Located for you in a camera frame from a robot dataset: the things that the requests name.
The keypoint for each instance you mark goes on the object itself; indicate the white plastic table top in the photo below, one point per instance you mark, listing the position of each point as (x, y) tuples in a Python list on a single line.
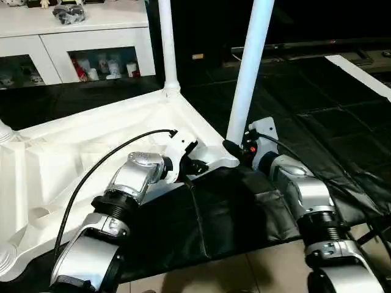
[(61, 159)]

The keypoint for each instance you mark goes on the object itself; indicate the white cabinet with glass doors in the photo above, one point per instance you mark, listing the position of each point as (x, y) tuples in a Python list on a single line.
[(61, 36)]

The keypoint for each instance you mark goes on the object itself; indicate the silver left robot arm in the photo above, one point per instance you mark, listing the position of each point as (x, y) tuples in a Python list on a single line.
[(134, 177)]

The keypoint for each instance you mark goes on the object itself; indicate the small beige figurine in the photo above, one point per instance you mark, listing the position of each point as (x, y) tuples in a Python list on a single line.
[(44, 3)]

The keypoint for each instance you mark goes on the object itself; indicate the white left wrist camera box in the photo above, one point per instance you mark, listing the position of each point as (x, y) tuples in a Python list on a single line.
[(180, 152)]

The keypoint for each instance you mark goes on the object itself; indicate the glossy black long bar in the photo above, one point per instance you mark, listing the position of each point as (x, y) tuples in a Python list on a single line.
[(305, 46)]

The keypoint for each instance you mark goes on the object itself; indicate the crumpled silver black object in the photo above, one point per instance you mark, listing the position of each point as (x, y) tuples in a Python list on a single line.
[(68, 12)]

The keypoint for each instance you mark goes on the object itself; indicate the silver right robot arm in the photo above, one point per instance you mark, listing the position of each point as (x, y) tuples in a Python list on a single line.
[(305, 195)]

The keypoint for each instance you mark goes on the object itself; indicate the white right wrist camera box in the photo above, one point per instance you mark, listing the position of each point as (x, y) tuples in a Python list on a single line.
[(263, 131)]

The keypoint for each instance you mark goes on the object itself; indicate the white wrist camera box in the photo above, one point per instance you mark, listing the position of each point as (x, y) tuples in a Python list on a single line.
[(180, 152), (263, 131)]

